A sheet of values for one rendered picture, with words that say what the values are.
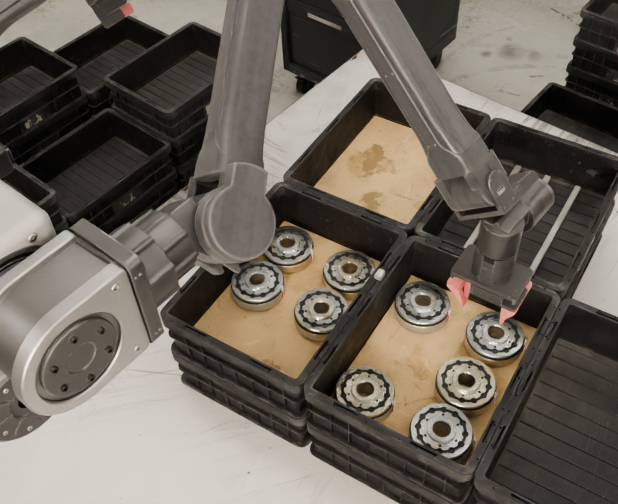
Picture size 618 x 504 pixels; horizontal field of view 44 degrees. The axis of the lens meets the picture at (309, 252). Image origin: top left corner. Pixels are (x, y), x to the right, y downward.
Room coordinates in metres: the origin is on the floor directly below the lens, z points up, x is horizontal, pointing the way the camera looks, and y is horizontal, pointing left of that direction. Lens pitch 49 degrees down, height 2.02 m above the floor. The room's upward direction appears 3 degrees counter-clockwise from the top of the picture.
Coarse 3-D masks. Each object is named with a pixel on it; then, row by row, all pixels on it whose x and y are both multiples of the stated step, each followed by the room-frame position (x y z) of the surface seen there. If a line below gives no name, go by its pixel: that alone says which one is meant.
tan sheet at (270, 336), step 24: (312, 264) 1.01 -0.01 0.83; (288, 288) 0.95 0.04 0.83; (312, 288) 0.95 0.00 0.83; (216, 312) 0.90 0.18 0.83; (240, 312) 0.90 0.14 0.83; (264, 312) 0.90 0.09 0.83; (288, 312) 0.89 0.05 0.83; (216, 336) 0.85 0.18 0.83; (240, 336) 0.84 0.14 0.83; (264, 336) 0.84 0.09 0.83; (288, 336) 0.84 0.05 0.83; (264, 360) 0.79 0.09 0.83; (288, 360) 0.78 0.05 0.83
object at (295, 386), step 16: (272, 192) 1.12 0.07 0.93; (304, 192) 1.12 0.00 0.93; (336, 208) 1.07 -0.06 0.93; (384, 224) 1.01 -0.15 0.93; (400, 240) 0.97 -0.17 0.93; (368, 288) 0.86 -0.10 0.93; (176, 304) 0.85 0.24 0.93; (352, 304) 0.83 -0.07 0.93; (176, 320) 0.81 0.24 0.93; (192, 336) 0.78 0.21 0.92; (208, 336) 0.78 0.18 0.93; (336, 336) 0.76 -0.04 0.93; (224, 352) 0.74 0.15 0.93; (240, 352) 0.74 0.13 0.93; (256, 368) 0.71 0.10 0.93; (272, 368) 0.70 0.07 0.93; (304, 368) 0.70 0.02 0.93; (288, 384) 0.67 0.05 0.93
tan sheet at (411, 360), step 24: (456, 312) 0.87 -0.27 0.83; (480, 312) 0.87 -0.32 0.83; (384, 336) 0.82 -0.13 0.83; (408, 336) 0.82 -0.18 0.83; (432, 336) 0.82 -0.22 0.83; (456, 336) 0.81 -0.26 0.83; (528, 336) 0.81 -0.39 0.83; (360, 360) 0.77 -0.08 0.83; (384, 360) 0.77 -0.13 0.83; (408, 360) 0.77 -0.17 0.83; (432, 360) 0.77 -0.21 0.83; (408, 384) 0.72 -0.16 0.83; (432, 384) 0.72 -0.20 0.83; (504, 384) 0.71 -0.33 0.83; (408, 408) 0.67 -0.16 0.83; (408, 432) 0.63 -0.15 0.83; (480, 432) 0.62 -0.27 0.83
